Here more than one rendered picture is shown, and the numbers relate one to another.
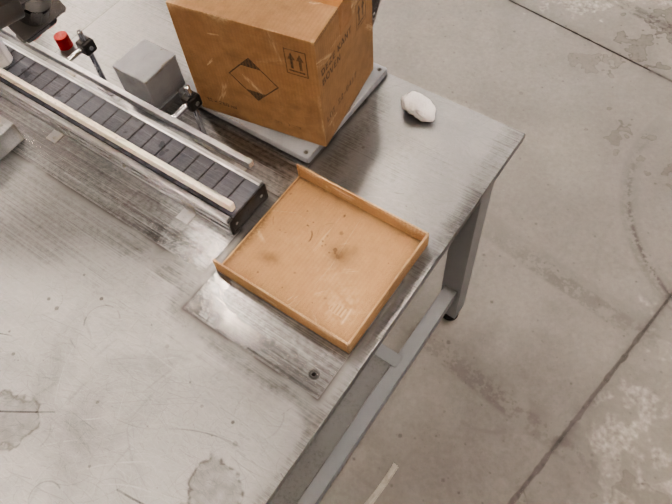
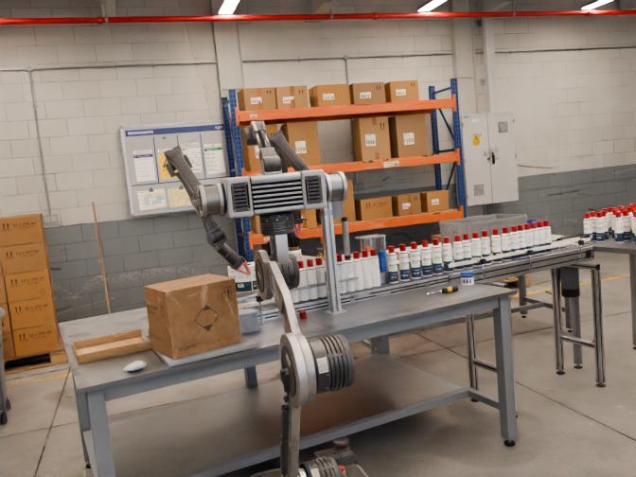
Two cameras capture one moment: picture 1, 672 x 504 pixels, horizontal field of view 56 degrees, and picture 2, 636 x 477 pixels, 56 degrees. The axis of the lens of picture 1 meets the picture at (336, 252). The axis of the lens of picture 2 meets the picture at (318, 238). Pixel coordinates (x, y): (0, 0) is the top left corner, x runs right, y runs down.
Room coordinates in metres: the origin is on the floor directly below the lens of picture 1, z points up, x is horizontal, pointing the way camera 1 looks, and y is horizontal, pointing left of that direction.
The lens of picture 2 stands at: (2.46, -1.98, 1.51)
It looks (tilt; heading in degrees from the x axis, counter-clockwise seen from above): 6 degrees down; 113
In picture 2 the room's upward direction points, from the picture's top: 6 degrees counter-clockwise
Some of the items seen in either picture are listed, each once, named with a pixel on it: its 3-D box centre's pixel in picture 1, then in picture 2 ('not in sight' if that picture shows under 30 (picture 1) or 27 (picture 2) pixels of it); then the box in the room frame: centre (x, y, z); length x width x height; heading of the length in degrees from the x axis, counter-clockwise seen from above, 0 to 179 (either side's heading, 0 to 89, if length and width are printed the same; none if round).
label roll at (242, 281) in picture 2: not in sight; (245, 276); (0.72, 1.05, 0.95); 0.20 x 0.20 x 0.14
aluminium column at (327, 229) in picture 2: not in sight; (328, 244); (1.39, 0.71, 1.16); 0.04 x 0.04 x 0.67; 48
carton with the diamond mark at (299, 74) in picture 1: (279, 38); (192, 313); (1.02, 0.06, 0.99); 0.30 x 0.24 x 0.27; 58
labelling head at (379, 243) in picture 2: not in sight; (373, 259); (1.47, 1.15, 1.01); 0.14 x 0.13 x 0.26; 48
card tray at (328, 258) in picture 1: (321, 252); (112, 345); (0.60, 0.03, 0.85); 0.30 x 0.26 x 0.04; 48
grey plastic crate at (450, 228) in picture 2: not in sight; (483, 231); (1.83, 3.09, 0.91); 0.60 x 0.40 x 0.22; 43
